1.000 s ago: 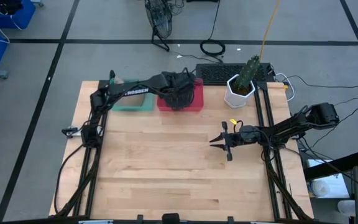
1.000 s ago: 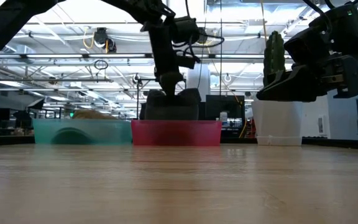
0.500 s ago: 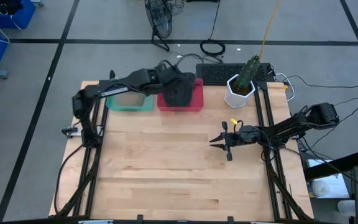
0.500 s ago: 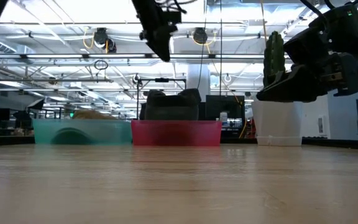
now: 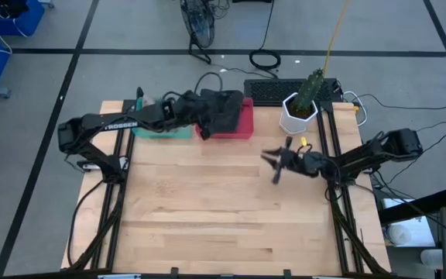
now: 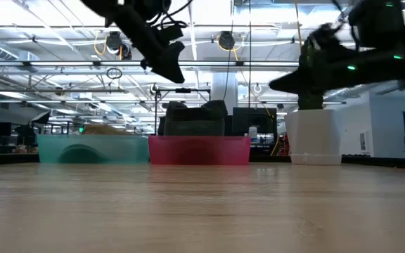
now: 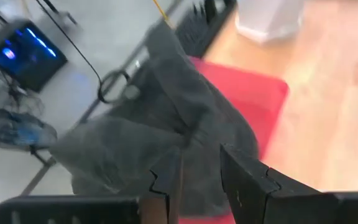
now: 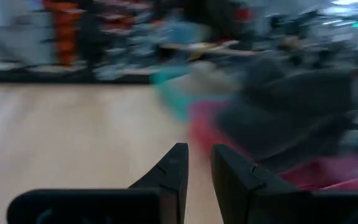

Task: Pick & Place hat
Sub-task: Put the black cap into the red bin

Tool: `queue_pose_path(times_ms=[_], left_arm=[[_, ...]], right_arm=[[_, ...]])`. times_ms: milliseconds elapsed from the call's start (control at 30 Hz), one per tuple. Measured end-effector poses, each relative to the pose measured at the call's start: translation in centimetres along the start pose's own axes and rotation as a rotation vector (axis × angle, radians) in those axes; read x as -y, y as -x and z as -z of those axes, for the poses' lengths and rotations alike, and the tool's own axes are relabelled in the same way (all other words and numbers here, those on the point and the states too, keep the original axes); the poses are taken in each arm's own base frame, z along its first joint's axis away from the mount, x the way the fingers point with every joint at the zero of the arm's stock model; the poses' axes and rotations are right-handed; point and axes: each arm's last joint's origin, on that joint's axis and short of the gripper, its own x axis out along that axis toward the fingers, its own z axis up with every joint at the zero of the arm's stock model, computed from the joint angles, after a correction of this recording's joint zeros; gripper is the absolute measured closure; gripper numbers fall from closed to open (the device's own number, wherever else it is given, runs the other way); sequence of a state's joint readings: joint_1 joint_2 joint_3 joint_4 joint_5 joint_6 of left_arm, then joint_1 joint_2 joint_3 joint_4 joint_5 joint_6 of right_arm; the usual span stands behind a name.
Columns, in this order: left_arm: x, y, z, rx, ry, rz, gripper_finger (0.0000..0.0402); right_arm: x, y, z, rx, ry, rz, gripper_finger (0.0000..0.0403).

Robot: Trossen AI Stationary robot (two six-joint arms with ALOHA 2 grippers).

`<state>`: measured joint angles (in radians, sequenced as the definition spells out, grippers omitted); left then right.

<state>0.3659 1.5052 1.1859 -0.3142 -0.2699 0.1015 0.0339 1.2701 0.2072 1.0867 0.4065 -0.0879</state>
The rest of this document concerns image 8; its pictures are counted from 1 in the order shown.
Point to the dark grey baseball cap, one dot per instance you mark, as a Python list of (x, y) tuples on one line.
[(284, 118)]

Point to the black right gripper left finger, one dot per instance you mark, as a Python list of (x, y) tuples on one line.
[(166, 193)]

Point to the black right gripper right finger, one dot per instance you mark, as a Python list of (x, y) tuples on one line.
[(244, 193)]

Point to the orange post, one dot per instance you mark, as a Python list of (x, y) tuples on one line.
[(65, 34)]

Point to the teal plastic bin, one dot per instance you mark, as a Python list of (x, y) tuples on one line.
[(176, 99)]

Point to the red plastic bin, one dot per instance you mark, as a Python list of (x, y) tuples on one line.
[(337, 174)]

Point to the black aluminium table frame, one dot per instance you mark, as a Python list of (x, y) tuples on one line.
[(57, 77)]

